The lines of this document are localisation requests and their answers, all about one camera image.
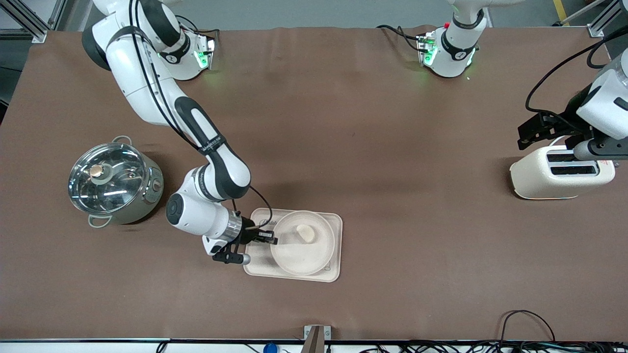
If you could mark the aluminium frame profile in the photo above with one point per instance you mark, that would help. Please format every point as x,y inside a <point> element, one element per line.
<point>29,27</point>
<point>601,27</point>

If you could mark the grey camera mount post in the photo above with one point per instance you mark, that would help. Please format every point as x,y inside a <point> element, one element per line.
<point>314,343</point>

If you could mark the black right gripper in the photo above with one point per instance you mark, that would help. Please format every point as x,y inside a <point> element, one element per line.
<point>248,236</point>

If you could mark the blue round object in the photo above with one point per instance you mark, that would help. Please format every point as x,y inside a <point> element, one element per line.
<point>270,348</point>

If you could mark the white steamed bun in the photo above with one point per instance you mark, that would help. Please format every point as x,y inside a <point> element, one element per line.
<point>306,233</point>

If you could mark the beige round plate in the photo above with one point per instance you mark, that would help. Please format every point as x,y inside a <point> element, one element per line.
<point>299,257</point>

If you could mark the cream two-slot toaster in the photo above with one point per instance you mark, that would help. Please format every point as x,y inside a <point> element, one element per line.
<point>539,179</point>

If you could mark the metal arm base bracket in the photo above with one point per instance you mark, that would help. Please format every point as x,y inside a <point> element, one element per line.
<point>426,49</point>
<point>208,54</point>

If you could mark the steel pot with glass lid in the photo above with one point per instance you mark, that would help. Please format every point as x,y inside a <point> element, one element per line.
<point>147,196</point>

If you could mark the glass pot lid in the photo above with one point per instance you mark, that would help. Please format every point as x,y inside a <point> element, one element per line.
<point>105,179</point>

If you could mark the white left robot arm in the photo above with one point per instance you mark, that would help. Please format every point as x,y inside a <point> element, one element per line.
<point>451,59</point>

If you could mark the brown table cover mat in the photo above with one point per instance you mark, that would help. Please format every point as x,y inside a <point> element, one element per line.
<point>392,147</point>

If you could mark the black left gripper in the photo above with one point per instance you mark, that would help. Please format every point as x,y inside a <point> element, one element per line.
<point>568,123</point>

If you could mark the beige rabbit print tray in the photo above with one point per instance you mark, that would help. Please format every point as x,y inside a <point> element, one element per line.
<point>255,264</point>

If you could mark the beige slanted rod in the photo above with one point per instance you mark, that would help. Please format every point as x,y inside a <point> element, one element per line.
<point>579,13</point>

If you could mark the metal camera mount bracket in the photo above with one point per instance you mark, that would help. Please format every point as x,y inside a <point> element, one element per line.
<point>327,333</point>

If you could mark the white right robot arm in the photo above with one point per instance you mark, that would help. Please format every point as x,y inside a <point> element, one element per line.
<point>142,73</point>

